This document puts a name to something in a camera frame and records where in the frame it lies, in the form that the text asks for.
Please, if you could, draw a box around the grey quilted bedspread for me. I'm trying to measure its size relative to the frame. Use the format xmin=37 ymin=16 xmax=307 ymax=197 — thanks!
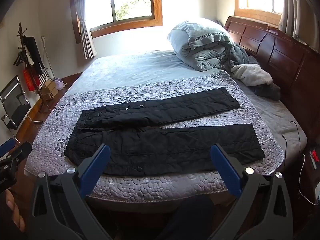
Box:
xmin=24 ymin=70 xmax=285 ymax=207

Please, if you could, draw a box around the black cable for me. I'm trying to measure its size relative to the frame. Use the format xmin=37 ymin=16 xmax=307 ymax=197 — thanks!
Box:
xmin=281 ymin=121 xmax=304 ymax=180

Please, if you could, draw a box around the large wooden framed window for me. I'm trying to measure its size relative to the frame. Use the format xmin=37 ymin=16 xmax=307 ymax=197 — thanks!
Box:
xmin=82 ymin=0 xmax=163 ymax=38

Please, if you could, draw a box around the black quilted jacket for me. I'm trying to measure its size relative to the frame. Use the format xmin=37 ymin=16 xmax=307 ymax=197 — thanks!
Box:
xmin=64 ymin=87 xmax=265 ymax=177

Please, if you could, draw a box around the grey curtain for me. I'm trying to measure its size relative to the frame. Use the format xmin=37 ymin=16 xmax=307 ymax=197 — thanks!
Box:
xmin=69 ymin=0 xmax=98 ymax=59
xmin=278 ymin=0 xmax=320 ymax=53

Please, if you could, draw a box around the red hanging bag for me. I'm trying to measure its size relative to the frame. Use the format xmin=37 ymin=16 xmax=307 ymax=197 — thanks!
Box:
xmin=23 ymin=67 xmax=40 ymax=93

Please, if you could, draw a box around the person's left hand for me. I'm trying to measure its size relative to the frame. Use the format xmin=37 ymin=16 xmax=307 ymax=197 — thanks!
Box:
xmin=4 ymin=189 xmax=26 ymax=233

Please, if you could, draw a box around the grey-blue bed sheet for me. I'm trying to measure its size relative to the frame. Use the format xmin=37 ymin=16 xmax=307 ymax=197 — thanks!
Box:
xmin=66 ymin=50 xmax=307 ymax=153

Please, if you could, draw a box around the black metal frame chair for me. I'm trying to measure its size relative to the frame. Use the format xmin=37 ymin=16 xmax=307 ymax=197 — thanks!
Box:
xmin=0 ymin=75 xmax=43 ymax=137

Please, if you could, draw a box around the white fleece garment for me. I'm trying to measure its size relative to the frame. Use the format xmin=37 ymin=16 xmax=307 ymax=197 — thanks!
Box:
xmin=230 ymin=64 xmax=273 ymax=87

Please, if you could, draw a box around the wooden coat rack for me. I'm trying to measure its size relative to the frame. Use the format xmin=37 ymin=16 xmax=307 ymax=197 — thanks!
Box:
xmin=15 ymin=22 xmax=52 ymax=112

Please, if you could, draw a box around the light blue folded duvet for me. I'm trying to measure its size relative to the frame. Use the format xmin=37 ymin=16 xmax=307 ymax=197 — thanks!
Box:
xmin=167 ymin=17 xmax=237 ymax=72

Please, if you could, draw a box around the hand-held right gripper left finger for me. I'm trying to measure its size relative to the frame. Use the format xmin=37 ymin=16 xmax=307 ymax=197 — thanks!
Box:
xmin=28 ymin=144 xmax=118 ymax=240

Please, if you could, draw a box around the red power strip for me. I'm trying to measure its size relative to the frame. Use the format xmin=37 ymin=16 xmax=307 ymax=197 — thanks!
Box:
xmin=309 ymin=149 xmax=320 ymax=168

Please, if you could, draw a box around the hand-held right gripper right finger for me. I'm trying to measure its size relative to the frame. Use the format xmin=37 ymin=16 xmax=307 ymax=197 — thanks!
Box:
xmin=207 ymin=144 xmax=293 ymax=240

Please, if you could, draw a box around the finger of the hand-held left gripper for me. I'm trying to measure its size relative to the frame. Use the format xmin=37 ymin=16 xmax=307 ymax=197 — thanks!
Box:
xmin=0 ymin=138 xmax=33 ymax=178

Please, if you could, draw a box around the cardboard box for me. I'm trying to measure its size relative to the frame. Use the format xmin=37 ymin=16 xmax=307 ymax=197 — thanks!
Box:
xmin=40 ymin=80 xmax=60 ymax=100

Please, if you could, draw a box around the dark grey fleece blanket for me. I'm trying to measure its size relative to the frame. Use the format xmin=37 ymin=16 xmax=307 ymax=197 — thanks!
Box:
xmin=220 ymin=42 xmax=282 ymax=102

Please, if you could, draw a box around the white cable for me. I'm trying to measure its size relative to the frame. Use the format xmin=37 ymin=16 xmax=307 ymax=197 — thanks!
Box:
xmin=299 ymin=154 xmax=318 ymax=205

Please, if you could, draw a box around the black hanging garment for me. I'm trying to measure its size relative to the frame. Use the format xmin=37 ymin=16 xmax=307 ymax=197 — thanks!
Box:
xmin=24 ymin=36 xmax=45 ymax=75

